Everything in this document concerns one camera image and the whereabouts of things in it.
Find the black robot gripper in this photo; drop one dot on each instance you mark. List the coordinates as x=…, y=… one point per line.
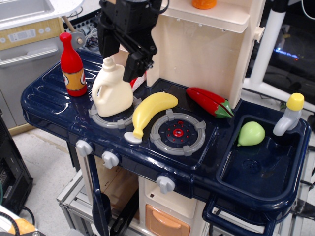
x=129, y=23

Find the cream detergent bottle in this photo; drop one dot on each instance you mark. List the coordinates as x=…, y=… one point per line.
x=110, y=93

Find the navy toy sink basin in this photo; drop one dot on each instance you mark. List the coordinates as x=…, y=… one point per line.
x=269, y=170

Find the red white toy sushi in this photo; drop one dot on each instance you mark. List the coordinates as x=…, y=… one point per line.
x=137, y=82

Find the red ketchup bottle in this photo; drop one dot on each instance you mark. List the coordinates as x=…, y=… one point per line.
x=72, y=68

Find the yellow toy banana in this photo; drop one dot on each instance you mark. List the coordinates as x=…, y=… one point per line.
x=145, y=111

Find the grey left stove burner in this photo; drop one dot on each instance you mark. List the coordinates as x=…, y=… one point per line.
x=119, y=121

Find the grey stove burner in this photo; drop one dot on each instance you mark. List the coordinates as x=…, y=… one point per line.
x=178, y=134
x=119, y=121

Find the cream toy kitchen cabinet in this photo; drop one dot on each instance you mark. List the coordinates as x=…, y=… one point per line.
x=208, y=49

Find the orange toy on shelf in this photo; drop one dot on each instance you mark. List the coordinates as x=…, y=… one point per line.
x=204, y=4

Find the grey toy dishwasher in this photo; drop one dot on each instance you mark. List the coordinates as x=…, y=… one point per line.
x=29, y=45

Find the grey left stove knob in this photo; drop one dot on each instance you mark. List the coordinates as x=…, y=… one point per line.
x=84, y=148

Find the grey stove knob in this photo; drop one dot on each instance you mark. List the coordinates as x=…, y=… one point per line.
x=110, y=159
x=84, y=148
x=165, y=184

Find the grey right stove burner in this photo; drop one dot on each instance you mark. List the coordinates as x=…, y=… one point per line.
x=178, y=134

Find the grey middle stove knob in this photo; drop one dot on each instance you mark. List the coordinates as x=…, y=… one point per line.
x=110, y=159

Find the red toy chili pepper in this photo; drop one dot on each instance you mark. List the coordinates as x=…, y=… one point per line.
x=214, y=104

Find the white pipe stand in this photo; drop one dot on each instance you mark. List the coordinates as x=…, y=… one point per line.
x=284, y=61

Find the grey right stove knob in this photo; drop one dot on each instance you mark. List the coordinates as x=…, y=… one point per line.
x=165, y=184

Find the green toy pear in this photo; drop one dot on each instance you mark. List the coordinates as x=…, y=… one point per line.
x=251, y=134

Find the navy hanging ladle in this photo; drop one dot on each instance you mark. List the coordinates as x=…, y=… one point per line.
x=98, y=212

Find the navy toy kitchen counter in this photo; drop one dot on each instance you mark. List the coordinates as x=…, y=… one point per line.
x=47, y=106

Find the black computer case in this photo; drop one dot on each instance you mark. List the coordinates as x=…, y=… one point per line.
x=15, y=179

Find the orange toy drawer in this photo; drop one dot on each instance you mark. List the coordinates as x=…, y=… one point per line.
x=163, y=224

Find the grey yellow toy faucet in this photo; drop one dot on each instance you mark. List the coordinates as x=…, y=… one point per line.
x=291, y=116

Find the aluminium frame base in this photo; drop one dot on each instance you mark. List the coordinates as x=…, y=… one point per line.
x=76, y=206

